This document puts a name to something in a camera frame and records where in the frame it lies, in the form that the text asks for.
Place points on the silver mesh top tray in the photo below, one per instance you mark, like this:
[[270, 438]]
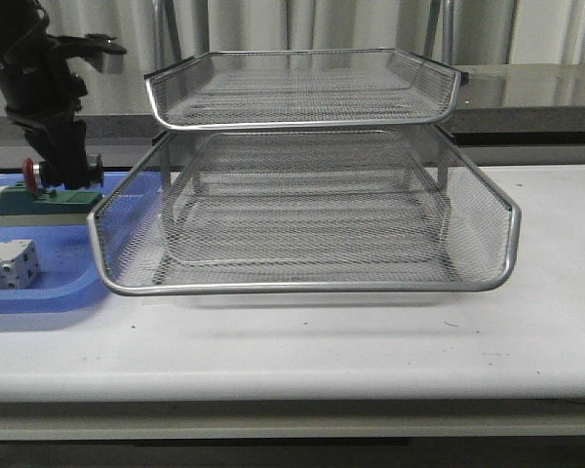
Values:
[[302, 89]]

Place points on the green and cream switch block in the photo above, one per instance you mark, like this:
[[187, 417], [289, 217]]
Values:
[[20, 207]]

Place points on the silver mesh bottom tray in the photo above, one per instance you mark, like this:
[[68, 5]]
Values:
[[335, 217]]

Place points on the red emergency stop button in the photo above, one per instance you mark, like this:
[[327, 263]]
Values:
[[41, 176]]

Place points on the grey stone window ledge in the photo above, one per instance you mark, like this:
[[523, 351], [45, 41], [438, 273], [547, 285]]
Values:
[[502, 104]]

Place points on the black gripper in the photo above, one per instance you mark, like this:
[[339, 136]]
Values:
[[40, 85]]

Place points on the silver mesh tray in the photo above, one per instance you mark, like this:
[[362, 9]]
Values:
[[128, 227], [335, 217], [302, 89]]

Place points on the white curtain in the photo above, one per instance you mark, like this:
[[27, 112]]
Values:
[[484, 32]]

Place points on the blue plastic tray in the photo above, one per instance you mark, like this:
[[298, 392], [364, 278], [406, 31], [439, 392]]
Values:
[[68, 276]]

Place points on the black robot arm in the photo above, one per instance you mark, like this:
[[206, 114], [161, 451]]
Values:
[[18, 19]]

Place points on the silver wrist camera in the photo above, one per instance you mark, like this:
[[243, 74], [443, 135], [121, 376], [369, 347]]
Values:
[[106, 63]]

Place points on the grey metal rack frame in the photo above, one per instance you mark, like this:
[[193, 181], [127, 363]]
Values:
[[438, 47]]

